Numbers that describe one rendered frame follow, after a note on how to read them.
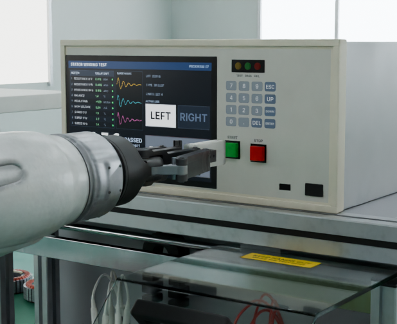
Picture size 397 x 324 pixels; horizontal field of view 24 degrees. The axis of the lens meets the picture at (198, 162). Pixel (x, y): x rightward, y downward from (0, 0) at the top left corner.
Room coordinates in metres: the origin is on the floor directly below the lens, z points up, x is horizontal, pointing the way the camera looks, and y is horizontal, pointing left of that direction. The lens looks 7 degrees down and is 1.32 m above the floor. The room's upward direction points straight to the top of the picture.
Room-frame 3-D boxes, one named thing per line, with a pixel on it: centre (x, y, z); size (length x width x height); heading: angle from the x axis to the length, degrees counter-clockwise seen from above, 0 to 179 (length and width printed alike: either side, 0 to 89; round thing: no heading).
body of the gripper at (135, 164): (0.99, 0.08, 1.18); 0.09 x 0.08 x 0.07; 145
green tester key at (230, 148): (1.17, -0.04, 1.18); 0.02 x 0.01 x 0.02; 55
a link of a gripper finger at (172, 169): (0.98, 0.04, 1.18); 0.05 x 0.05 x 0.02; 54
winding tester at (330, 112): (1.37, -0.09, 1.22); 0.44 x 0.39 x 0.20; 55
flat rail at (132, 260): (1.19, 0.04, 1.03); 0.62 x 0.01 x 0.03; 55
